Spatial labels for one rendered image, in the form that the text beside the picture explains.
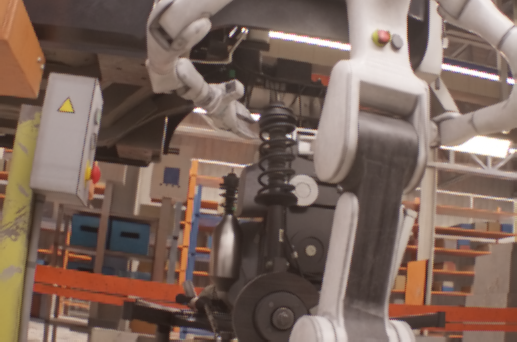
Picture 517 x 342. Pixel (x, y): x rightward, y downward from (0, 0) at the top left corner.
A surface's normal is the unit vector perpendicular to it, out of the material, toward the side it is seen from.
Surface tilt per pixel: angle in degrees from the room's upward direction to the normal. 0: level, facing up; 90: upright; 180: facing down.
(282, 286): 90
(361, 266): 102
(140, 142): 90
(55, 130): 90
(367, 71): 80
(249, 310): 90
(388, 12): 115
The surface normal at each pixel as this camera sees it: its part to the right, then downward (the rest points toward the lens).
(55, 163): 0.15, -0.23
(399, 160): 0.26, 0.00
